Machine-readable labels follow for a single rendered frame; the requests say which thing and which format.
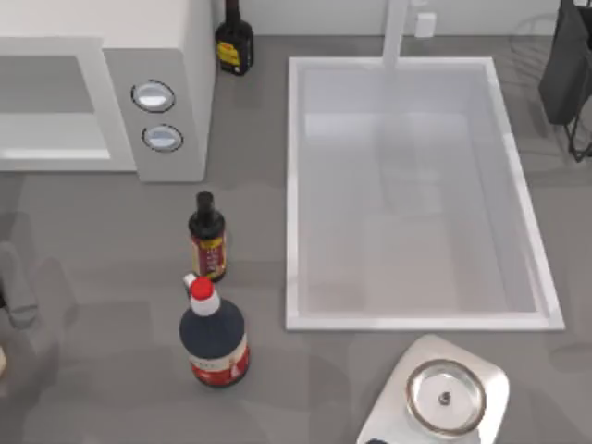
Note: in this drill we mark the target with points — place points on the small dark bottle, red label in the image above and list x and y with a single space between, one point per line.
208 236

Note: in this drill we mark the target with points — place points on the white sink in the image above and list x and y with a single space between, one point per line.
407 208

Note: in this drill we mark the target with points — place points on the large dark bottle, red cap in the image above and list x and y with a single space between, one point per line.
213 330

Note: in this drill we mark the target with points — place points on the round silver microwave knob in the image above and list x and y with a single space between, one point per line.
153 96
162 138

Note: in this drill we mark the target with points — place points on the black bottle with yellow label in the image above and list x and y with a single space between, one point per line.
234 46

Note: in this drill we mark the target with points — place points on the silver kitchen scale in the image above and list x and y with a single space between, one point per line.
393 407

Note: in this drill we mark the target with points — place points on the tall white tap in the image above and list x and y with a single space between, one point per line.
394 32

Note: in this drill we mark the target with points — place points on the pale microwave oven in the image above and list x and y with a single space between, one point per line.
185 28

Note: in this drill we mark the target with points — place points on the round silver scale plate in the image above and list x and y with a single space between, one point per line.
446 398

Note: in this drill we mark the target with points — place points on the microwave oven door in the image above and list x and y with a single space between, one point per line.
55 134

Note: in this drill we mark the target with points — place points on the black stand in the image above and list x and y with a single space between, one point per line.
566 69

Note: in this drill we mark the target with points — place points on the beige object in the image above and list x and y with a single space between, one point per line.
2 363

